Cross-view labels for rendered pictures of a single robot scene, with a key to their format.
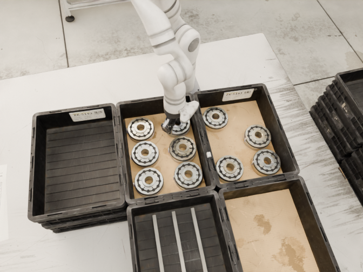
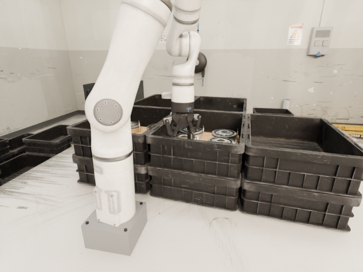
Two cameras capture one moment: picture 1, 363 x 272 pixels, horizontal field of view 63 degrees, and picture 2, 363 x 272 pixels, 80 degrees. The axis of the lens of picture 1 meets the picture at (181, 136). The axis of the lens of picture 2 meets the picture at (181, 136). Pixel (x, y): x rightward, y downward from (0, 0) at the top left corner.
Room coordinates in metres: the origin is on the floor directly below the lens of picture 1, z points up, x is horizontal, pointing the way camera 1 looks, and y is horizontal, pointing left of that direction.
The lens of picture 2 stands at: (1.17, 0.40, 1.15)
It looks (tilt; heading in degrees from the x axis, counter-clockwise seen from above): 20 degrees down; 211
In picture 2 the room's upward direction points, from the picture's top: straight up
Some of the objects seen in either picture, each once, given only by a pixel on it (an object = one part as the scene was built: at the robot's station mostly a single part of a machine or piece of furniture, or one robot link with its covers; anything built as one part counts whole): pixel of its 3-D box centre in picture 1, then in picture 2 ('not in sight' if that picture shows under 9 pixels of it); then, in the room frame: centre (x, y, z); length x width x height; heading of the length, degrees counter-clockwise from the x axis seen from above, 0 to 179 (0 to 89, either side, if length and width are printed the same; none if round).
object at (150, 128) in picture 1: (140, 128); not in sight; (0.56, 0.16, 0.86); 0.10 x 0.10 x 0.01
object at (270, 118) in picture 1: (240, 138); (132, 131); (0.55, -0.22, 0.87); 0.40 x 0.30 x 0.11; 15
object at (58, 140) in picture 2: not in sight; (62, 157); (0.28, -1.32, 0.37); 0.40 x 0.30 x 0.45; 20
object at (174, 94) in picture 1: (172, 82); (186, 59); (0.56, 0.04, 1.15); 0.09 x 0.07 x 0.15; 128
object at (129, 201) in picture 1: (162, 143); (203, 125); (0.47, 0.06, 0.92); 0.40 x 0.30 x 0.02; 15
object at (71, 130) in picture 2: (242, 131); (131, 119); (0.55, -0.22, 0.92); 0.40 x 0.30 x 0.02; 15
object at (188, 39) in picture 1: (185, 46); (110, 123); (0.86, 0.01, 1.01); 0.09 x 0.09 x 0.17; 48
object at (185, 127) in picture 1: (177, 123); not in sight; (0.60, 0.02, 0.86); 0.10 x 0.10 x 0.01
